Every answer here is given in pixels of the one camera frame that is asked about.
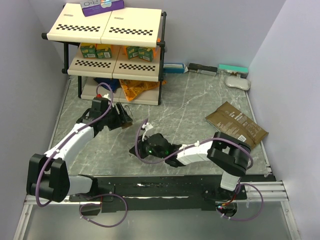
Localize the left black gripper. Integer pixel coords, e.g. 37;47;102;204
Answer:
101;102;132;131

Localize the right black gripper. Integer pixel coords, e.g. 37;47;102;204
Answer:
130;133;167;160

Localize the large brass padlock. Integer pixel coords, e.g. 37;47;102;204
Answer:
122;104;133;129

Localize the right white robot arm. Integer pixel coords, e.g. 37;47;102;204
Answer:
129;132;253;199

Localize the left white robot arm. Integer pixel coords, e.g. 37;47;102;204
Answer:
26;97;133;203

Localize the orange snack bag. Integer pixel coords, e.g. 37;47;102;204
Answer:
119;79;161;102

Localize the blue snack bag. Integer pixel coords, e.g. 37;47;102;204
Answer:
93;77;121;93

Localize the blue white flat box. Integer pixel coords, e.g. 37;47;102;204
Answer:
163;63;189;74

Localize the green yellow carton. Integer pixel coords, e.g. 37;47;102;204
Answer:
124;46;139;60
79;42;97;59
138;47;154;62
96;44;112;59

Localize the green yellow carton right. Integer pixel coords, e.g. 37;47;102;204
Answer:
138;47;154;62

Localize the cream black three-tier shelf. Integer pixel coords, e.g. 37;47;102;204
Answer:
41;3;167;106

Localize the green yellow carton far left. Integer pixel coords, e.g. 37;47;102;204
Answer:
79;42;97;59

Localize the black long box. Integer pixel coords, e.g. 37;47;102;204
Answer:
188;63;218;77

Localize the brown foil pouch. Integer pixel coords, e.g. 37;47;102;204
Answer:
205;101;269;149

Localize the purple white box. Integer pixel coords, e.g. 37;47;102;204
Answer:
80;0;125;17

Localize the grey white pad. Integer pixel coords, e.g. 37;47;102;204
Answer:
225;76;251;91

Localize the teal white box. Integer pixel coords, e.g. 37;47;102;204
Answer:
217;64;249;78

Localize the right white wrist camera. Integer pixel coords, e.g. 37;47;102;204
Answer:
141;122;153;141

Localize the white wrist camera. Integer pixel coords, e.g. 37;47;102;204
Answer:
141;122;153;141
96;93;111;101

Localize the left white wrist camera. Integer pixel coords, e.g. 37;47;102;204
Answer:
96;93;111;101

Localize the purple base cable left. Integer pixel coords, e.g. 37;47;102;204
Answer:
79;193;129;229

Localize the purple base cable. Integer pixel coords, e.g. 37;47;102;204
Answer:
216;182;265;223
79;193;129;229

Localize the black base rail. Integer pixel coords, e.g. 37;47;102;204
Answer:
69;175;247;213

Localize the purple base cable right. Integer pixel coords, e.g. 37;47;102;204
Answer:
216;182;265;223

